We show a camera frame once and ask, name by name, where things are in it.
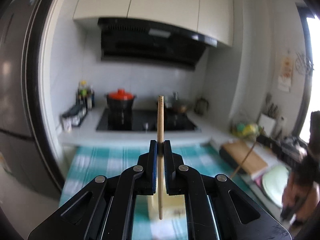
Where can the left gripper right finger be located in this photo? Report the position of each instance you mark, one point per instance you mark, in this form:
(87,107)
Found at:
(181,179)

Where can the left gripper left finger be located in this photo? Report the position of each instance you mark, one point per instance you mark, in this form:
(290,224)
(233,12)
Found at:
(138,179)

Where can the cream plastic utensil holder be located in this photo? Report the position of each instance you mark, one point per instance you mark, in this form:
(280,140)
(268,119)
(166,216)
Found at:
(173,206)

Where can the thin chopstick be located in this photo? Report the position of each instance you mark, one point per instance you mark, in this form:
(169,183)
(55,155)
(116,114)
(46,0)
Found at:
(262,131)

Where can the wooden chopstick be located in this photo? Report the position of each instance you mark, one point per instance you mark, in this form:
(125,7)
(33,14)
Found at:
(160,158)

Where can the pale green plate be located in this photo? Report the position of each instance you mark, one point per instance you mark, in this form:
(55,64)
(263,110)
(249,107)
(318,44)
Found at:
(274,182)

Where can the black gas stove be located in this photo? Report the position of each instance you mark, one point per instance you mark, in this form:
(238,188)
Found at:
(144,121)

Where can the wooden cutting board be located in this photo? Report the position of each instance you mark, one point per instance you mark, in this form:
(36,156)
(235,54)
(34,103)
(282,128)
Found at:
(237,153)

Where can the teal checkered tablecloth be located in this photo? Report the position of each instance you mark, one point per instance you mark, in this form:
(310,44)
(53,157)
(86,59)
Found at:
(90,162)

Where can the glass french press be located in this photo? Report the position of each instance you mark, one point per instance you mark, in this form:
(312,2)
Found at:
(201,106)

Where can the black pot with red lid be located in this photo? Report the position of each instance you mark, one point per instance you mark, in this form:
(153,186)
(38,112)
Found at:
(120,100)

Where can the white knife block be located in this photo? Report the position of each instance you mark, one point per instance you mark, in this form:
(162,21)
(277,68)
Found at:
(267,120)

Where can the yellow green sponge bag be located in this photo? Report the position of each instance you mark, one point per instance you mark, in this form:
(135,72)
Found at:
(248,131)

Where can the sauce bottles group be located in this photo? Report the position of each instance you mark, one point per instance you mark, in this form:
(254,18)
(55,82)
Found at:
(85,95)

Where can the stainless steel refrigerator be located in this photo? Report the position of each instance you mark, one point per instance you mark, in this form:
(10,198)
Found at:
(18,145)

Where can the black range hood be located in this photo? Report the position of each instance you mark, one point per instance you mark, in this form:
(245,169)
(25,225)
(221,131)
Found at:
(150,41)

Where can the white upper cabinets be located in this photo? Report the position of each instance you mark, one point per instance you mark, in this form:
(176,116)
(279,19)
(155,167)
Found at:
(212,18)

